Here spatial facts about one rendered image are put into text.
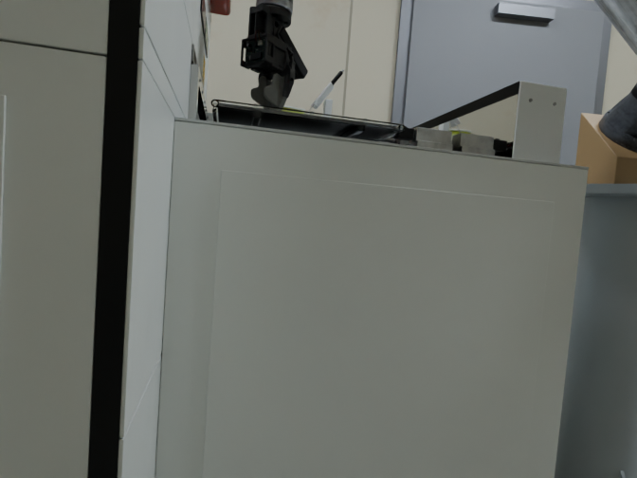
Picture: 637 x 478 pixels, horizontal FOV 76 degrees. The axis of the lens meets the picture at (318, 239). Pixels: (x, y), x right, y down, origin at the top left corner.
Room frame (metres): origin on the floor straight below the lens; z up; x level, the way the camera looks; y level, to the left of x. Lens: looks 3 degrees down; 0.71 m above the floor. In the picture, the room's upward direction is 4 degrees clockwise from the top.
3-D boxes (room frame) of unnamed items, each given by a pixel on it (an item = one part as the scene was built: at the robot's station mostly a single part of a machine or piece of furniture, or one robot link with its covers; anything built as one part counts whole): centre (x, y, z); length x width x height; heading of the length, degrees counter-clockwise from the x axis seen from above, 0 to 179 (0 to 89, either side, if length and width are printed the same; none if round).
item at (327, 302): (1.05, -0.01, 0.41); 0.96 x 0.64 x 0.82; 13
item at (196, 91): (0.89, 0.27, 0.89); 0.44 x 0.02 x 0.10; 13
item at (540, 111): (0.97, -0.30, 0.89); 0.55 x 0.09 x 0.14; 13
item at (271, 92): (0.85, 0.11, 0.95); 0.06 x 0.03 x 0.09; 144
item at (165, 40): (0.72, 0.25, 1.02); 0.81 x 0.03 x 0.40; 13
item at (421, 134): (0.88, -0.22, 0.89); 0.08 x 0.03 x 0.03; 103
